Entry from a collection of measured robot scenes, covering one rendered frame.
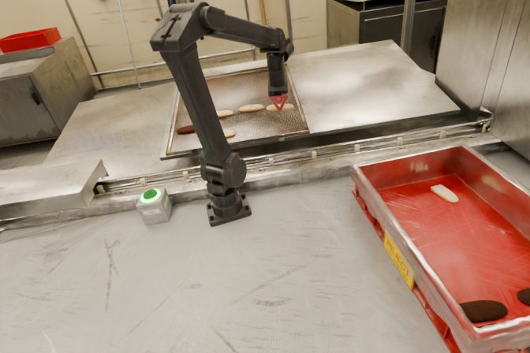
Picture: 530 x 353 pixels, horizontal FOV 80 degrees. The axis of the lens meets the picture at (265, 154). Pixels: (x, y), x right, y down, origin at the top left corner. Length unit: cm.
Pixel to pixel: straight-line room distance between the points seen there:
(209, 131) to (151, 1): 402
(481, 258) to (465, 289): 10
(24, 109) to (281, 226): 316
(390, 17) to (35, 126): 330
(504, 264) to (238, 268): 57
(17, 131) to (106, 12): 191
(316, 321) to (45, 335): 57
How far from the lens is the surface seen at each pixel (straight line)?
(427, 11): 291
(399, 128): 127
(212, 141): 77
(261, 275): 77
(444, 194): 97
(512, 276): 84
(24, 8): 529
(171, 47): 67
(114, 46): 496
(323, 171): 97
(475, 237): 89
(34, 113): 370
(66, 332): 87
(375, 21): 275
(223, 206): 88
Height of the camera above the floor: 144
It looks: 33 degrees down
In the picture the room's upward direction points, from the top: 9 degrees counter-clockwise
